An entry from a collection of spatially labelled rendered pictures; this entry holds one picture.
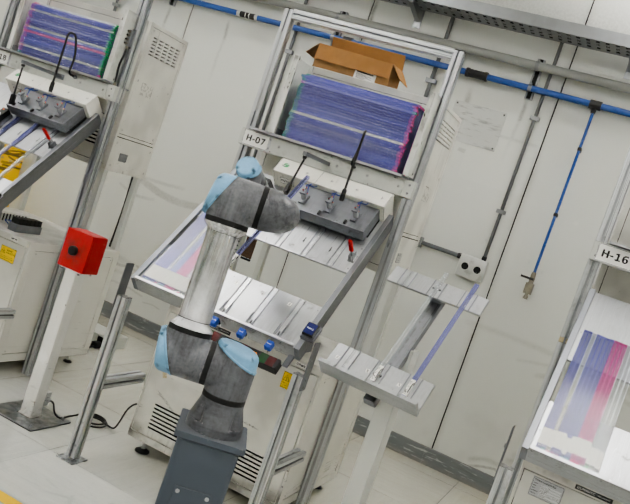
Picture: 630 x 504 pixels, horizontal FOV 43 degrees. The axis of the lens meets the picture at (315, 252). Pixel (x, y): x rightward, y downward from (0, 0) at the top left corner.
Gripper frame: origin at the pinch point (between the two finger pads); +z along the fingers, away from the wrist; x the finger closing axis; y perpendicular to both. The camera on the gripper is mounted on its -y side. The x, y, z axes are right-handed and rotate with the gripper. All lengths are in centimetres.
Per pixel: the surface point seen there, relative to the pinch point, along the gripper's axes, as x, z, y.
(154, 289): 25.0, 8.5, -38.9
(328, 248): -16.5, 21.3, 8.5
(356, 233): -22.9, 19.7, 18.1
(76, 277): 68, 29, -47
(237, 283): 1.5, 12.3, -21.5
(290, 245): -3.7, 20.3, 2.5
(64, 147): 113, 30, -3
